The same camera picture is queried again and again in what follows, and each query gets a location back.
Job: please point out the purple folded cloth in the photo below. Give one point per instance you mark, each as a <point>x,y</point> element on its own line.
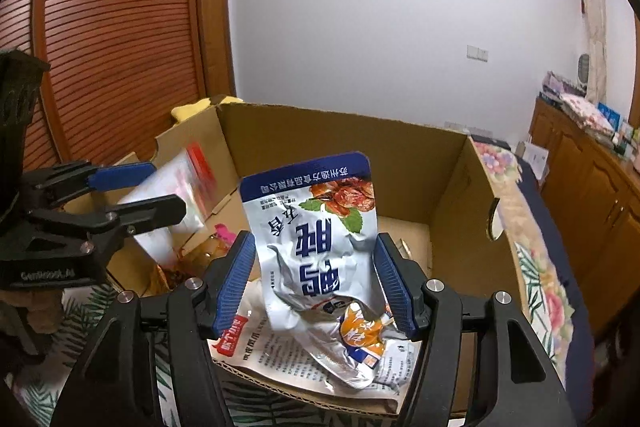
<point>560,86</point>

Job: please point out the yellow plush toy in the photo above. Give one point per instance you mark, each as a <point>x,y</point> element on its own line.
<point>200,107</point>

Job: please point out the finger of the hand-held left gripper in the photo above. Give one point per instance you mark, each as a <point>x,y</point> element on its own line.
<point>150,209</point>
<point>120,176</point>

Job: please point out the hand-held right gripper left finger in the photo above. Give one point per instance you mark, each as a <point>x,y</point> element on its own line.
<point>235,287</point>

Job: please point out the brown snack packet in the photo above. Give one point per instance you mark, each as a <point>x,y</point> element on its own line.
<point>210,253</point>

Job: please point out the white flat snack packet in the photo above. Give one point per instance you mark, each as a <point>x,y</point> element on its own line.
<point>397,363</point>

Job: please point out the floral folded cloth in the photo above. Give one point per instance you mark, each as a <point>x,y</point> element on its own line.
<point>585,114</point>

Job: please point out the blue packets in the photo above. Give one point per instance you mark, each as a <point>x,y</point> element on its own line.
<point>609,112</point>

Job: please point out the wooden cabinet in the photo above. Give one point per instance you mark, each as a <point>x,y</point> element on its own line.
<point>590,187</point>

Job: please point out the beige curtain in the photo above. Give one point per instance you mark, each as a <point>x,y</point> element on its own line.
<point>590,17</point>

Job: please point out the orange snack packet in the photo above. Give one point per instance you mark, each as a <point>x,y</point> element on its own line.
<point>361,337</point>

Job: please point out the white box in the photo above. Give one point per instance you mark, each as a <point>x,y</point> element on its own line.
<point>531,154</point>

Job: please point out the leaf print blanket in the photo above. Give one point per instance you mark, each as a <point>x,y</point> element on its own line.
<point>85,312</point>

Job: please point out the white blue-edged snack packet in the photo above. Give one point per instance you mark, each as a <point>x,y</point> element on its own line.
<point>310,237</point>

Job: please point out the slatted wooden wardrobe door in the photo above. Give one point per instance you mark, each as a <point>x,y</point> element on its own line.
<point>115,32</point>

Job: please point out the white red-label snack packet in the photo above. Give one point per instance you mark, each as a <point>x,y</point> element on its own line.
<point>255,357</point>

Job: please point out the white wall switch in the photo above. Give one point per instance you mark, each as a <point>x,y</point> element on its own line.
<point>477,53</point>

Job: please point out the dark blue bed sheet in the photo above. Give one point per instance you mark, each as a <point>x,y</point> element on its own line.
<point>550,217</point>

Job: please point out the person's left hand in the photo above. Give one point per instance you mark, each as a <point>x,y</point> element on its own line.
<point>40,307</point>

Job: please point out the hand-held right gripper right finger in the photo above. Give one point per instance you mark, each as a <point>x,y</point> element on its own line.
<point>395,287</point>

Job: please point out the brown cardboard box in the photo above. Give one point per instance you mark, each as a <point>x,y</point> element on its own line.
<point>350,142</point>

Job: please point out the floral bed sheet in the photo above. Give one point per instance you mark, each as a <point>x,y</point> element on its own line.
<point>505,187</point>

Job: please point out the clear red-print snack packet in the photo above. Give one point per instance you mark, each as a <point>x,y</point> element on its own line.
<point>170,187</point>

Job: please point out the brown wooden door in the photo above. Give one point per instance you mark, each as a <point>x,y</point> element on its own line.
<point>217,7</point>

